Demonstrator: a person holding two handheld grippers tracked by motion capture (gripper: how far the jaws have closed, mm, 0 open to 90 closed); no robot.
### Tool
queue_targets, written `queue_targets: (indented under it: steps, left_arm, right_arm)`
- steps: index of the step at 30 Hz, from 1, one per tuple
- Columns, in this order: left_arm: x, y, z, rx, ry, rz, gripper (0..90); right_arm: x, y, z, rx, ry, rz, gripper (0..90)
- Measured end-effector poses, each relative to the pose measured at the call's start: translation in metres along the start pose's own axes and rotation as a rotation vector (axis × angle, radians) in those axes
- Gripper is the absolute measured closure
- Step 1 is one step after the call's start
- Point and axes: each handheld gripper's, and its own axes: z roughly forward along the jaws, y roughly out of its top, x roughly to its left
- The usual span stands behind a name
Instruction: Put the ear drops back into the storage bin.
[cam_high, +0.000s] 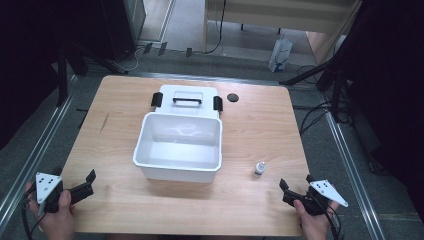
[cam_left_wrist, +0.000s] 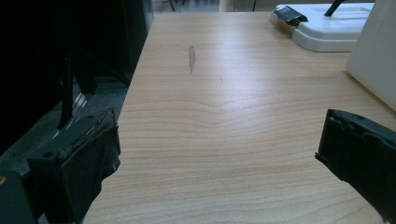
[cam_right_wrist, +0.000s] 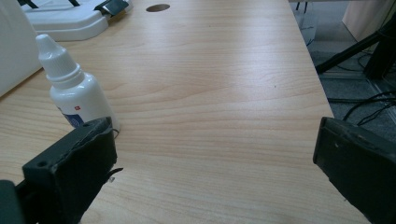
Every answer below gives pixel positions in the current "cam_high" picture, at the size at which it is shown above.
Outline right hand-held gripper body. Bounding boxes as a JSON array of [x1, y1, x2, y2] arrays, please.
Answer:
[[282, 179, 350, 217]]

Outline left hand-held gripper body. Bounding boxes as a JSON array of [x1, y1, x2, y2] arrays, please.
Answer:
[[34, 171, 95, 215]]

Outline person's right hand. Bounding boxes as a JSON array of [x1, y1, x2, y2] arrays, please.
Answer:
[[293, 199, 340, 240]]

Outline person's left hand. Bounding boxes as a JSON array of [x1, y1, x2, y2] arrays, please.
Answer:
[[25, 181, 76, 240]]

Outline small white dropper bottle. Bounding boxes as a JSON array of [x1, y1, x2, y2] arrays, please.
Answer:
[[253, 161, 267, 179]]

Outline white plastic storage box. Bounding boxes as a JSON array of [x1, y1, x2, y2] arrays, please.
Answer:
[[132, 111, 224, 184]]

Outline black metal stand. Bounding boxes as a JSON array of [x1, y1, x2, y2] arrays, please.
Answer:
[[56, 41, 88, 108]]

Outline black tripod stand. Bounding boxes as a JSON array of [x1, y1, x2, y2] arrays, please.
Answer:
[[279, 49, 359, 123]]

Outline white paper bag blue print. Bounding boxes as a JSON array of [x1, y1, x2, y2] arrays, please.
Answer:
[[267, 36, 294, 74]]

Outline dark cabinet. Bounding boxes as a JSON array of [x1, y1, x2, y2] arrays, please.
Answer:
[[96, 0, 148, 63]]

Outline light wooden bench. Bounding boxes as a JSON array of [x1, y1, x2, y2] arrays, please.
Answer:
[[202, 0, 363, 54]]

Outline metal floor rail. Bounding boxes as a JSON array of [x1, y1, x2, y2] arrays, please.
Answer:
[[128, 71, 283, 86], [319, 93, 388, 240], [0, 75, 78, 231]]

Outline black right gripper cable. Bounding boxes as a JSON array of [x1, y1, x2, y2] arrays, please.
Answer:
[[323, 202, 343, 240]]

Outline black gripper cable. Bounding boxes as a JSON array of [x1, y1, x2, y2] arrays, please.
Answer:
[[20, 186, 48, 240], [323, 202, 343, 240]]

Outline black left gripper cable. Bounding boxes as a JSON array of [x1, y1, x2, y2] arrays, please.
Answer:
[[20, 186, 48, 240]]

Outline black floor cables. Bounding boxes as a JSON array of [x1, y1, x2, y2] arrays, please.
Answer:
[[292, 64, 336, 136]]

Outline white box lid black handle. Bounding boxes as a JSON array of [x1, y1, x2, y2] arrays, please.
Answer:
[[150, 84, 224, 119]]

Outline white floor cable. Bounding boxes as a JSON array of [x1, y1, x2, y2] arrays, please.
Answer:
[[112, 45, 143, 73]]

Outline black hanging cable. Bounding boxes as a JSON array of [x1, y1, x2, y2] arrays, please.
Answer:
[[201, 0, 228, 55]]

